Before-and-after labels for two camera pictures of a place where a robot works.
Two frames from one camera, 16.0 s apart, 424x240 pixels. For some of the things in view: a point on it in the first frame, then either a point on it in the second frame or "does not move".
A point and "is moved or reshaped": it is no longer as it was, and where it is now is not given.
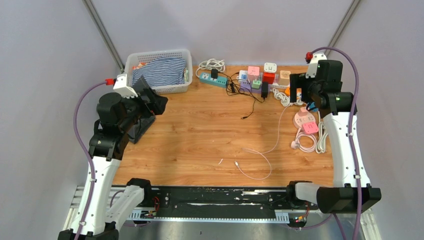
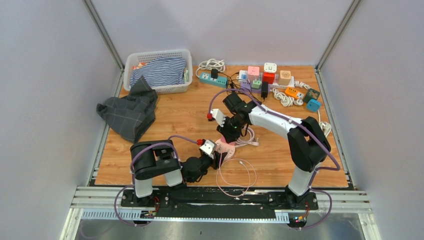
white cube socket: x=270 y=67 does not move
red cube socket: x=268 y=77 does not move
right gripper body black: x=299 y=80 to x=232 y=128
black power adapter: x=264 y=89 does not move
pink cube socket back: x=253 y=73 does not move
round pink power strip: x=299 y=120 is moved or reshaped
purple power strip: x=246 y=86 does not move
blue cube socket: x=311 y=106 does not move
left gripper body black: x=146 y=107 to x=206 y=163
